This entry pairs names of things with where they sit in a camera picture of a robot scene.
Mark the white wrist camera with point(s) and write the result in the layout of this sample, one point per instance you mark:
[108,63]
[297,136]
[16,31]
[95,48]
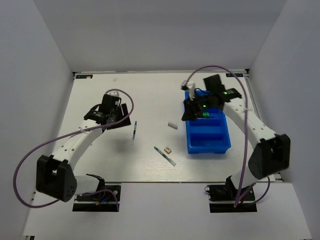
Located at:
[114,93]
[190,88]

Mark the aluminium table edge rail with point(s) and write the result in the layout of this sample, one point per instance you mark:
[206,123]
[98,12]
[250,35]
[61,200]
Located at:
[275,176]

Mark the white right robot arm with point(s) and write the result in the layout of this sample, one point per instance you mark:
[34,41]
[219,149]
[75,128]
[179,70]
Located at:
[266,152]

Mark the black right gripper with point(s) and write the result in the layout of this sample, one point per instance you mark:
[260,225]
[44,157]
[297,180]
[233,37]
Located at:
[190,109]

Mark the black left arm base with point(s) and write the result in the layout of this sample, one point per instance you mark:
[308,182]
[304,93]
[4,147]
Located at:
[100,202]

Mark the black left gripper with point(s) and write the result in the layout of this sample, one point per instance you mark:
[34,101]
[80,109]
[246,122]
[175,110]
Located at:
[125,110]

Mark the green refill pen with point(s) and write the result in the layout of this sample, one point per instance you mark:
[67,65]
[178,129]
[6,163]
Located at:
[165,156]

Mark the small tan eraser block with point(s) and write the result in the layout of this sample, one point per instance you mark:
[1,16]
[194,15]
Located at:
[167,150]

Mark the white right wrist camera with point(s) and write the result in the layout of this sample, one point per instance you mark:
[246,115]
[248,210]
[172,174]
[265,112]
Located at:
[190,88]

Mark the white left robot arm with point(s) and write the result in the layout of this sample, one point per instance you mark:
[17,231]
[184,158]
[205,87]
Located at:
[55,173]

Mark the grey eraser bar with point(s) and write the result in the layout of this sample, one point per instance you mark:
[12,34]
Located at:
[172,125]

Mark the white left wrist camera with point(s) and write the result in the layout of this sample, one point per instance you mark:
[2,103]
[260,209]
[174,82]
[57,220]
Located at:
[114,93]

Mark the green cap black highlighter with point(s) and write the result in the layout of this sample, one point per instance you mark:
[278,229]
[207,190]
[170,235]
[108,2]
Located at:
[203,115]

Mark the blue compartment tray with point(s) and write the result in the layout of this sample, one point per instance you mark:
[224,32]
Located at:
[208,135]

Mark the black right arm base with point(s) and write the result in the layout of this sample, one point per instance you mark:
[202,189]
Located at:
[219,193]

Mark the blue refill pen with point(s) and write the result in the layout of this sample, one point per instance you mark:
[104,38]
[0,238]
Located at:
[134,133]

